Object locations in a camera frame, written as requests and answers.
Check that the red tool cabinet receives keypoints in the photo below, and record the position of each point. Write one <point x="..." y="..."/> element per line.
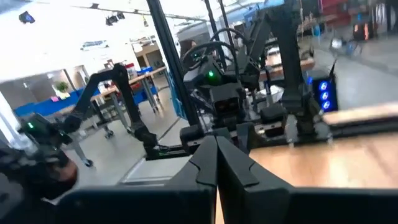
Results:
<point x="334" y="9"/>

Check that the potted green plant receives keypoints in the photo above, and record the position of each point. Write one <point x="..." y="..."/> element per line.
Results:
<point x="61" y="87"/>

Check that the black ceiling spotlights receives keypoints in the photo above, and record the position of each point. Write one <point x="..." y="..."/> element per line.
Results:
<point x="115" y="18"/>

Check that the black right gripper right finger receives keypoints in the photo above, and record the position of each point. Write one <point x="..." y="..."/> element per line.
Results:
<point x="311" y="208"/>

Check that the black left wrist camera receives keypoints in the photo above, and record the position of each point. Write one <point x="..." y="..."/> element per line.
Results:
<point x="227" y="105"/>

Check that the black computer tower glowing fans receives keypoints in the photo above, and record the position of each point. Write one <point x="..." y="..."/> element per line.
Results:
<point x="321" y="93"/>

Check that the blue low partition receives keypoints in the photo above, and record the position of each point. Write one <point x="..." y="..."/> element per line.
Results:
<point x="46" y="105"/>

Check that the black computer tower red lights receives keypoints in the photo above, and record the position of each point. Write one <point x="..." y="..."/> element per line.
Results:
<point x="360" y="31"/>

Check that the person's hand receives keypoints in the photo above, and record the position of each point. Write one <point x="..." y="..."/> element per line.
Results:
<point x="66" y="175"/>

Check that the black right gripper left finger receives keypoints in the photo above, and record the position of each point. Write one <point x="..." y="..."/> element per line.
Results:
<point x="140" y="205"/>

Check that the small wooden workbench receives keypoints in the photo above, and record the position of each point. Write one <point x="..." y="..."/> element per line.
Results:
<point x="273" y="68"/>

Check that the long wooden workbench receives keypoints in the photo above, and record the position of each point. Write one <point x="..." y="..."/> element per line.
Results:
<point x="146" y="74"/>

